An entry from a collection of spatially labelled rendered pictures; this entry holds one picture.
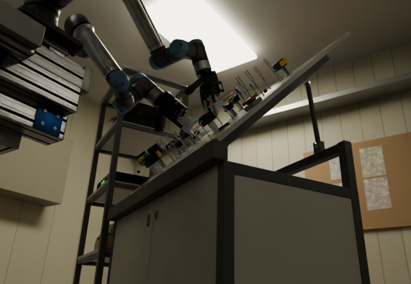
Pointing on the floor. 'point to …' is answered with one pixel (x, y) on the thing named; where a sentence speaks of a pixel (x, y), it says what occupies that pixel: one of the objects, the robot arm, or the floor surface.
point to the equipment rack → (174, 87)
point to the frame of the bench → (225, 175)
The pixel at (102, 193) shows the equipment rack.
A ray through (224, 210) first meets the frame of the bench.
